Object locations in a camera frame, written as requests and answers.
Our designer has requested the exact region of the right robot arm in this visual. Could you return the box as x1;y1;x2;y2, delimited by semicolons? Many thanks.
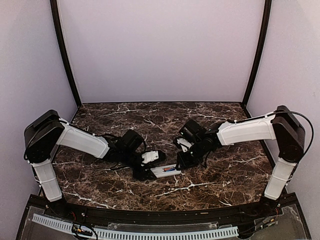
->
174;105;310;217

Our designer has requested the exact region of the right black frame post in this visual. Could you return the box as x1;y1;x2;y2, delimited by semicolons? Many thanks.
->
241;0;273;109

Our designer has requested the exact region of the left black frame post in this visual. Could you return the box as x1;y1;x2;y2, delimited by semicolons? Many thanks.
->
49;0;82;108

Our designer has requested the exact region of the white remote control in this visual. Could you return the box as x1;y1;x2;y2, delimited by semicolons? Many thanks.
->
150;165;182;179

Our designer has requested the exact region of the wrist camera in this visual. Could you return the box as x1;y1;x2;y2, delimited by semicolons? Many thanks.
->
173;137;193;153
141;150;166;165

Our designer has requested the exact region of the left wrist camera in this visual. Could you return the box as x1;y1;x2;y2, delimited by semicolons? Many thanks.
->
141;150;166;165

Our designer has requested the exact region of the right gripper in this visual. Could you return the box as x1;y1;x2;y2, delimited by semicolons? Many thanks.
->
175;139;207;170

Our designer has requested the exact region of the black front rail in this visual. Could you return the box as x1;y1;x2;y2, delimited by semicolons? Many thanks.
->
27;193;298;226

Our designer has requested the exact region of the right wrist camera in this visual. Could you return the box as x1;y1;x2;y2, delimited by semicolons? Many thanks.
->
173;137;193;153

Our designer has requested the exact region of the white slotted cable duct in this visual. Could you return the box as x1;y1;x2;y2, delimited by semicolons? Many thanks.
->
32;213;239;240

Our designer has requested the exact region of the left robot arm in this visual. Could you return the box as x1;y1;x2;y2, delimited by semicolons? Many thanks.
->
23;109;161;218

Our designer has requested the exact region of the black frame post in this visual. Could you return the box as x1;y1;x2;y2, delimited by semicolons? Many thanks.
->
241;0;273;109
49;0;82;108

